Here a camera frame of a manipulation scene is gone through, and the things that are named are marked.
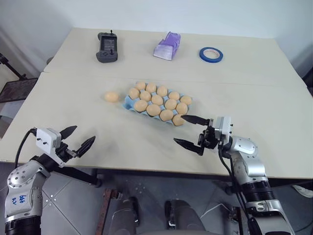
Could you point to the dark mesh tray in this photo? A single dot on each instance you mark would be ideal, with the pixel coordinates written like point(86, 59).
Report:
point(17, 90)

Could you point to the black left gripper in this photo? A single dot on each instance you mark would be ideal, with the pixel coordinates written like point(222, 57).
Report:
point(64, 152)

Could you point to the black table leg with caster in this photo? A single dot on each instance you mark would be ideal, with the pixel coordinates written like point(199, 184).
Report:
point(75, 174)
point(229, 189)

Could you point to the black metal stand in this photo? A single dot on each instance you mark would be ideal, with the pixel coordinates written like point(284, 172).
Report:
point(11, 68)

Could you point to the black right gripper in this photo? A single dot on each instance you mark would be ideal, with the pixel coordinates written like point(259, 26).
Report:
point(209, 138)

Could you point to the rusty brown metal bar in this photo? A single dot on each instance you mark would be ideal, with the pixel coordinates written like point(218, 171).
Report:
point(105, 210)

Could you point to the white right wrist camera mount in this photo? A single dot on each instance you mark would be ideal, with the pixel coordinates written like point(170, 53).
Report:
point(223, 125)

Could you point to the blue tape roll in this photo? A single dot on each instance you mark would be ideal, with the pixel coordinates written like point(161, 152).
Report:
point(203, 57)

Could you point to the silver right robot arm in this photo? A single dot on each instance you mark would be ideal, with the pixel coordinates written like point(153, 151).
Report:
point(252, 166)

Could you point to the dark grey rounded shape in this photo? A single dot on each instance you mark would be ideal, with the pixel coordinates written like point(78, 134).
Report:
point(126, 218)
point(182, 218)

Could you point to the white shoe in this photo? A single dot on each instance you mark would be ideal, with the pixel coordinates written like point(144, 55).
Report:
point(303, 191)

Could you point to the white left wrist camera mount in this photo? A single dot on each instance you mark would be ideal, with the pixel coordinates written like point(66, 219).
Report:
point(47, 140)

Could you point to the blue egg carton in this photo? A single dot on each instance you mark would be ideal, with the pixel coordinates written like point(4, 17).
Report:
point(127, 102)

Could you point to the grey handheld remote controller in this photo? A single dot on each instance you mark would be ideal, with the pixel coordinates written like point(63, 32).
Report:
point(106, 47)

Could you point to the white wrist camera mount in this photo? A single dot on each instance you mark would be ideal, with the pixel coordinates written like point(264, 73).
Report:
point(47, 140)
point(223, 125)

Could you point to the tan egg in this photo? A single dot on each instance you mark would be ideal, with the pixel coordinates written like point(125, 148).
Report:
point(153, 110)
point(145, 96)
point(166, 115)
point(140, 85)
point(170, 104)
point(111, 96)
point(157, 99)
point(186, 100)
point(151, 87)
point(162, 91)
point(134, 93)
point(182, 108)
point(140, 105)
point(174, 95)
point(178, 121)

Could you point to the purple plastic printed part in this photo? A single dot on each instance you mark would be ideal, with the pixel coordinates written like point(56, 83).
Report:
point(167, 47)

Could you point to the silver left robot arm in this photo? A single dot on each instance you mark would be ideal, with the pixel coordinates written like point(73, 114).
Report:
point(22, 180)

